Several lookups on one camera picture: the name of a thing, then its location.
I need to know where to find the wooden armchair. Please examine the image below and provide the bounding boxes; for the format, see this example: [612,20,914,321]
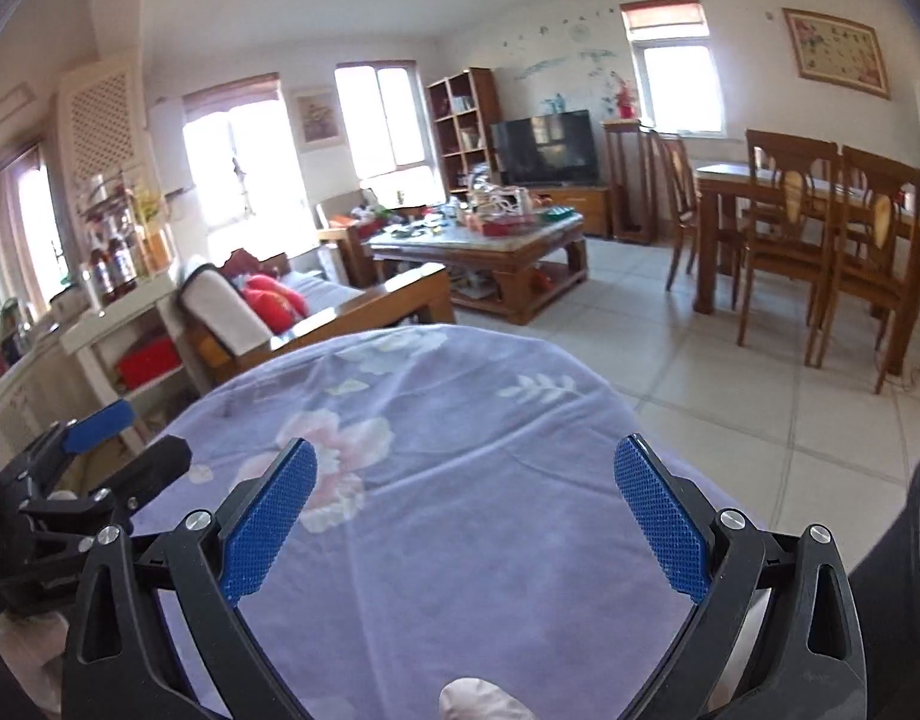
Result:
[313,191,401,286]

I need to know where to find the white lattice cabinet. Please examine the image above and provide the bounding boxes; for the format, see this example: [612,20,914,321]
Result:
[55,51,149,196]

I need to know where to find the wooden sofa with white cushions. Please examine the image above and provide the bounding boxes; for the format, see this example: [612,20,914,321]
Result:
[176,251,457,391]

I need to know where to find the wine glass rack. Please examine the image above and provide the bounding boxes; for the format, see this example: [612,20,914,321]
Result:
[80,172,131,241]

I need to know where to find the wooden dining chair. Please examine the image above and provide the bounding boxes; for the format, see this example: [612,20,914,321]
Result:
[647,130,705,293]
[805,144,920,396]
[736,129,842,346]

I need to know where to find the small framed wall picture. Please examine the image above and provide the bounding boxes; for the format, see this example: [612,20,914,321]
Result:
[290,86,342,151]

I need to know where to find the pile of household clutter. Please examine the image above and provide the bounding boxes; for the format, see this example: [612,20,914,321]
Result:
[365,184,581,241]

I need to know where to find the white shelf unit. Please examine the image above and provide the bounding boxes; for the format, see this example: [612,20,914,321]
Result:
[58,270,206,458]

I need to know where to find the white side cabinet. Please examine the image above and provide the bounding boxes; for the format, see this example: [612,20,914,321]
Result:
[0,360,82,466]

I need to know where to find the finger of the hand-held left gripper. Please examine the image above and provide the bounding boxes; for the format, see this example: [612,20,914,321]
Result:
[0,399,136,492]
[20,435,193,535]

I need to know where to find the person's right hand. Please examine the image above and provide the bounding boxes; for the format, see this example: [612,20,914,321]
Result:
[439,676,536,720]

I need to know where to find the double pane window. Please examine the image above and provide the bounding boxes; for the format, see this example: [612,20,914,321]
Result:
[334,58,438,203]

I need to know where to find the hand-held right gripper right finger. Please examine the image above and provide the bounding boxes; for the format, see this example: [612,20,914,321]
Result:
[613,433,870,720]

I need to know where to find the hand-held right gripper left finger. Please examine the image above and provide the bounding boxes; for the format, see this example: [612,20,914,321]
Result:
[62,436,318,720]

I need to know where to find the wooden television stand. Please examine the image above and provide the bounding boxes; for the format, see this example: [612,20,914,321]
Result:
[531,184,611,239]

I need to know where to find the purple floral tablecloth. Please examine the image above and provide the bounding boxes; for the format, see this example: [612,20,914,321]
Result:
[130,322,768,720]

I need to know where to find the dark glass bottle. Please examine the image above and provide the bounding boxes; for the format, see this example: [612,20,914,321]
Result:
[88,232,116,301]
[107,232,138,290]

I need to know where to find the black television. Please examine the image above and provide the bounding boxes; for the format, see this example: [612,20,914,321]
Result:
[490,109,600,187]

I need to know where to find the wooden dining table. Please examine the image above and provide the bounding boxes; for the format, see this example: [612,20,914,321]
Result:
[692,161,920,376]

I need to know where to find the wooden bookshelf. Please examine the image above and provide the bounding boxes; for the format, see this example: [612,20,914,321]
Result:
[425,67,502,192]

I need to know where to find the tall wooden stand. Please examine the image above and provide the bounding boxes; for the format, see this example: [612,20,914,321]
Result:
[601,118,656,245]

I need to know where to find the black round bin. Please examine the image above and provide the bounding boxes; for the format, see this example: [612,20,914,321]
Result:
[842,439,920,720]

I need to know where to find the wooden coffee table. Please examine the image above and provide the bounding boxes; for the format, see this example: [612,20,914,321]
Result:
[364,211,588,327]

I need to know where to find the large balcony window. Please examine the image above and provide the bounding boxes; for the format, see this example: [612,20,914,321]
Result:
[182,73,311,271]

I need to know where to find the yellow flowers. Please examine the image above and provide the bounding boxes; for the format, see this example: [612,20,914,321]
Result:
[130,184,164,230]

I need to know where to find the small window with blind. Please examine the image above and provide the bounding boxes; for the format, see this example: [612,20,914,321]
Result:
[621,0,727,137]

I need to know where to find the curtained side window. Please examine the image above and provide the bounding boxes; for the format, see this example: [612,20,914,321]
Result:
[0,142,67,323]

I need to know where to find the large framed floral picture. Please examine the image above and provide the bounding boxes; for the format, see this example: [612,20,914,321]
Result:
[782,7,892,100]

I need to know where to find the red box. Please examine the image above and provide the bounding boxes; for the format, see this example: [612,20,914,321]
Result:
[116,337,183,391]

